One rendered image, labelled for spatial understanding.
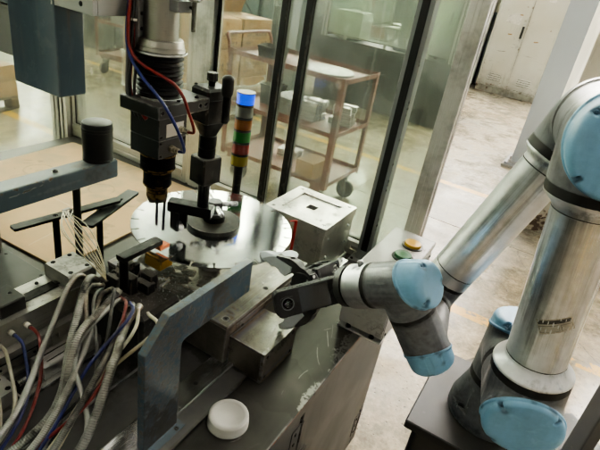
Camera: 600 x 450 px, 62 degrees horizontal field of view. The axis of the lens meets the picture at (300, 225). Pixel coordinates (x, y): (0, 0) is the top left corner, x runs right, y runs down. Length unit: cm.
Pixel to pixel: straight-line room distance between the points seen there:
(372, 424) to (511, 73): 781
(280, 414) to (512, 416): 39
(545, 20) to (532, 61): 61
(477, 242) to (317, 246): 50
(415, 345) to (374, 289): 11
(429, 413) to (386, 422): 100
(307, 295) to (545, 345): 36
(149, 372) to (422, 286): 41
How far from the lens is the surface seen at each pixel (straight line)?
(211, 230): 101
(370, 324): 113
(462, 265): 87
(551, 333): 77
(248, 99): 125
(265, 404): 96
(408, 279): 74
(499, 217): 83
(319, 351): 109
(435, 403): 107
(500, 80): 927
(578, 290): 74
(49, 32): 87
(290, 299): 84
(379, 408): 207
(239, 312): 98
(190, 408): 94
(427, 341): 81
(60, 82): 86
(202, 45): 157
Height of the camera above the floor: 146
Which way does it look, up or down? 28 degrees down
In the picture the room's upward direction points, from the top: 10 degrees clockwise
